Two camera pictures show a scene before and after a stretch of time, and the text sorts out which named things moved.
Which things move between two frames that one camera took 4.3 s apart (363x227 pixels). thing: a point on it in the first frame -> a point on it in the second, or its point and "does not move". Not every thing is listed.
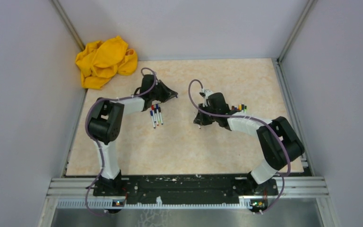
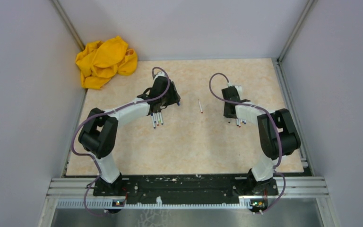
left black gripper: (168, 93) -> (175, 97)
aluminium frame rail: (76, 187) does not move
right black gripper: (200, 120) -> (226, 114)
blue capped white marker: (152, 118) does not move
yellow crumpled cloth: (99, 61) does not move
